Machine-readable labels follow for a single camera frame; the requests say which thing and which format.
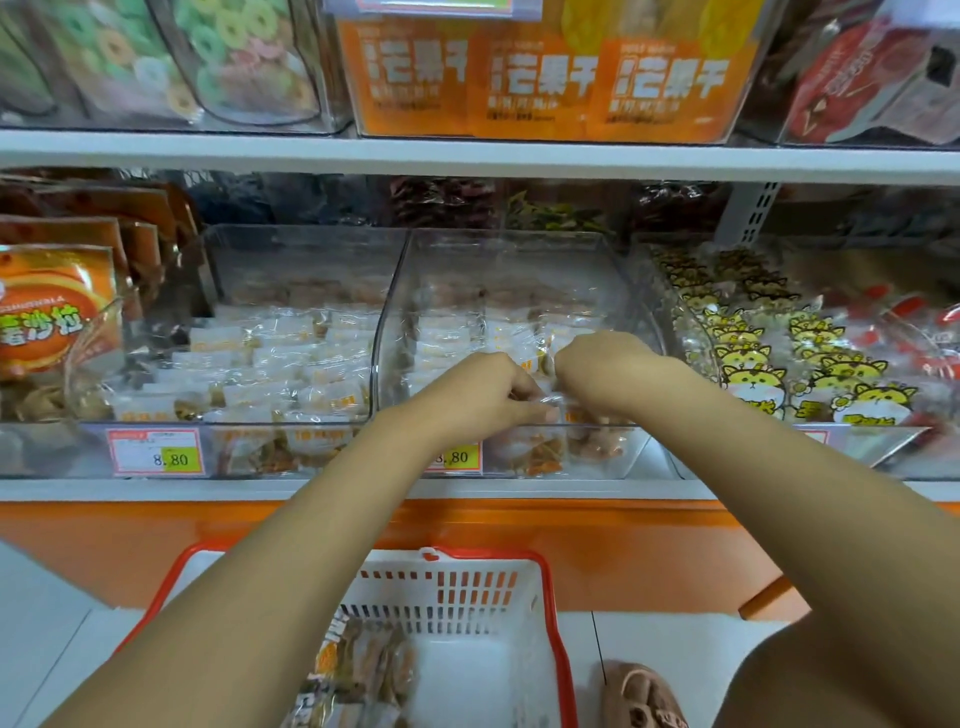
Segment person's left hand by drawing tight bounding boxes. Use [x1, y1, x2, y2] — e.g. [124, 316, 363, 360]
[382, 349, 557, 452]

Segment person's right hand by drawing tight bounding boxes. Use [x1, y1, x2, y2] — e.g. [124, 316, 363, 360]
[555, 330, 684, 425]

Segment white red-rimmed shopping basket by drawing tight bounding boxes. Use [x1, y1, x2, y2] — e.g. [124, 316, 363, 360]
[120, 540, 579, 728]

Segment white snack shelf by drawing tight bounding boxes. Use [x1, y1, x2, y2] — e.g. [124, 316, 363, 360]
[0, 0, 960, 504]

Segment pile of small brown snacks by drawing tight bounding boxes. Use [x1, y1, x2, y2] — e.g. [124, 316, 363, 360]
[285, 618, 422, 728]

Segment stack of orange packets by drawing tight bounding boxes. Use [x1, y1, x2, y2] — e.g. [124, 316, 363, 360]
[0, 180, 197, 422]

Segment person's right forearm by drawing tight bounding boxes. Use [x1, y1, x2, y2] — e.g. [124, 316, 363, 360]
[637, 360, 960, 728]

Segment person's left forearm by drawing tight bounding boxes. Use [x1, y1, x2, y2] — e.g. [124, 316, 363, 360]
[45, 405, 452, 728]

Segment yellow hamster snack packets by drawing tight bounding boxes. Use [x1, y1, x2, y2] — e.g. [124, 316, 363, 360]
[645, 244, 920, 426]

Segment orange shelf base panel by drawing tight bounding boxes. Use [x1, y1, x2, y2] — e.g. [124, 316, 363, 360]
[0, 498, 960, 620]

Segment orange label snack bag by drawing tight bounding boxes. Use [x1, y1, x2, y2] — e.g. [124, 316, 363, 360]
[337, 18, 482, 140]
[588, 42, 767, 146]
[468, 30, 602, 144]

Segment person's right leg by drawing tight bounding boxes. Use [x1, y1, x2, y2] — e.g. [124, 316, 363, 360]
[712, 600, 960, 728]

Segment row of red snack bags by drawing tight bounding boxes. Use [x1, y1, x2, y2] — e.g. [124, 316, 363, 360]
[742, 0, 960, 149]

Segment pink clog sandal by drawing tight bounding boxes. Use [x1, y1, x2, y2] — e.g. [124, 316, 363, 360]
[600, 660, 695, 728]

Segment white koala candy bag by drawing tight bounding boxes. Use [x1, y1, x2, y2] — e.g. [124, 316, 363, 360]
[0, 7, 62, 119]
[157, 0, 324, 125]
[30, 0, 200, 125]

